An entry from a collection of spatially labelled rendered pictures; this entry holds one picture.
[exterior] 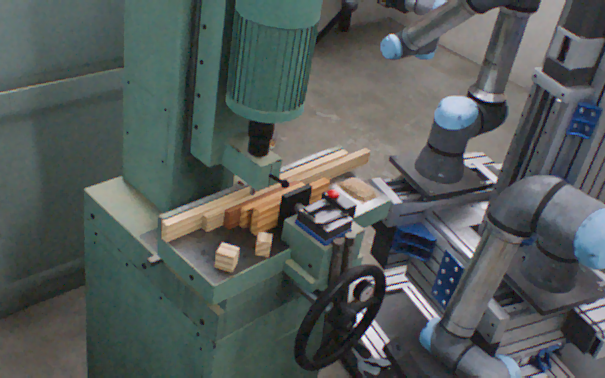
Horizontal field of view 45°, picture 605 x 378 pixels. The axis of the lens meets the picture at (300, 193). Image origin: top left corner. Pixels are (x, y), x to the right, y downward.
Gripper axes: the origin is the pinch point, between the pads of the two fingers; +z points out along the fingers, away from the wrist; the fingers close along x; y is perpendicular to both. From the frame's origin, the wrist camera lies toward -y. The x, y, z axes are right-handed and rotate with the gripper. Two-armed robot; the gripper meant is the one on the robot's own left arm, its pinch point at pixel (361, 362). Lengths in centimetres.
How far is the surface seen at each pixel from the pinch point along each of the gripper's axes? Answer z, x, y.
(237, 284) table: 11.7, -19.5, -27.6
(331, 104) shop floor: 201, 183, -14
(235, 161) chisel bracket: 22, -5, -51
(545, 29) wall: 144, 323, -19
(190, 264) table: 17.5, -26.1, -34.7
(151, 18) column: 31, -11, -87
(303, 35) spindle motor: -5, 1, -77
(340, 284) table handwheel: -7.2, -6.2, -24.6
